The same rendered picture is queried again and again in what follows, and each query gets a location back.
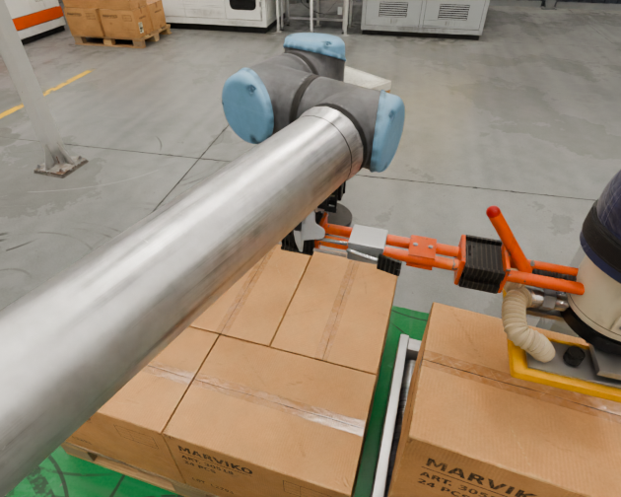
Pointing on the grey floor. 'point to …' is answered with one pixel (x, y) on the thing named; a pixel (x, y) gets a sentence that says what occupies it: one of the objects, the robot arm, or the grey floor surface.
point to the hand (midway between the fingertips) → (305, 232)
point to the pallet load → (116, 21)
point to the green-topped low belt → (310, 18)
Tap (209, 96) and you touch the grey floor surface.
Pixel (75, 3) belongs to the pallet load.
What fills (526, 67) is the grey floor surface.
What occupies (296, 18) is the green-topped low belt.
